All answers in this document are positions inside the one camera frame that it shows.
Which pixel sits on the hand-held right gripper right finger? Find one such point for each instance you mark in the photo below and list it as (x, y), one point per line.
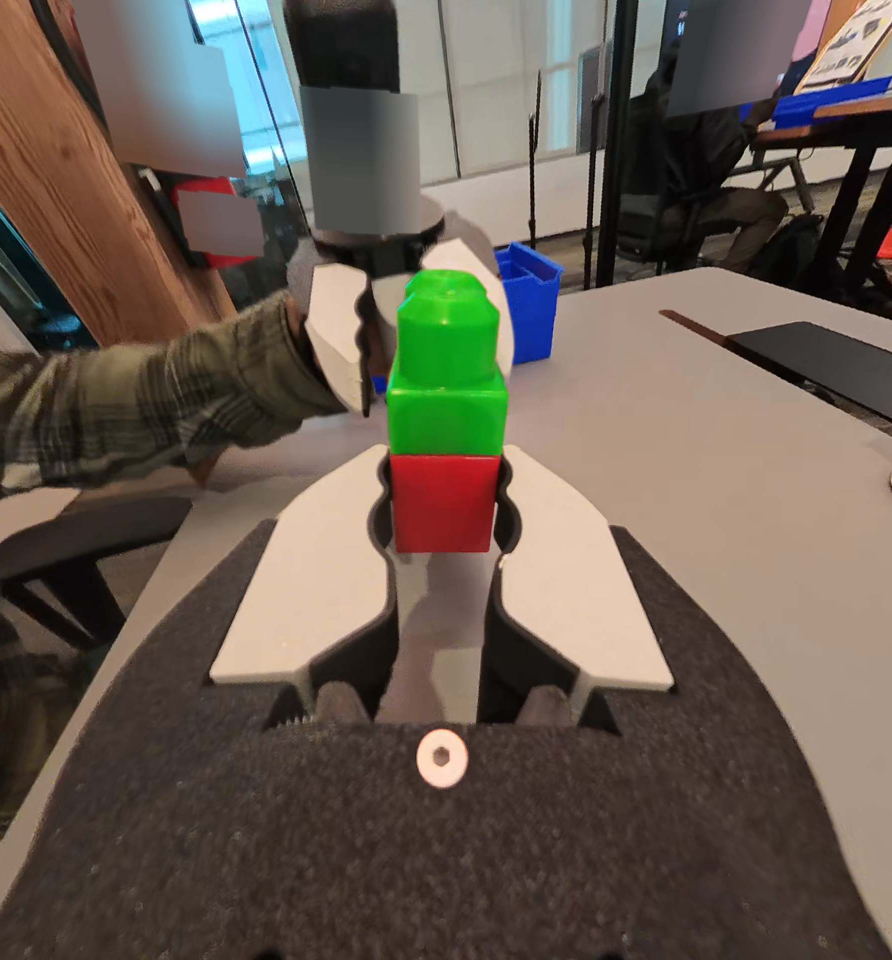
(573, 585)

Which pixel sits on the person's left forearm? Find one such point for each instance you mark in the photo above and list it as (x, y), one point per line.
(153, 397)

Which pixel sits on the black backpack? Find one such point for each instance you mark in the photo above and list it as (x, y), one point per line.
(787, 247)

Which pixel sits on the red mega block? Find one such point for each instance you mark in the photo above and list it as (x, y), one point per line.
(446, 502)

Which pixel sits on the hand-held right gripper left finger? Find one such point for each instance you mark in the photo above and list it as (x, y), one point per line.
(311, 585)

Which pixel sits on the black light stand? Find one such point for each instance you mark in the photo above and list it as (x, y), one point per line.
(596, 165)

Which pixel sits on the black desk chair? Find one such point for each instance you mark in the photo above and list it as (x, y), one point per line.
(93, 540)

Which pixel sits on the blue plastic bin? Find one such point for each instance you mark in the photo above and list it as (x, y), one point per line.
(828, 101)
(528, 307)

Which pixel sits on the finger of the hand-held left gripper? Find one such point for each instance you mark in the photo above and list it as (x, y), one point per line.
(333, 330)
(461, 255)

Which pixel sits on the green mega block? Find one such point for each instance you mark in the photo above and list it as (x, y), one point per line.
(446, 360)

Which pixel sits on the wood top office desk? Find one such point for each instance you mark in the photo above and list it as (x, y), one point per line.
(843, 124)

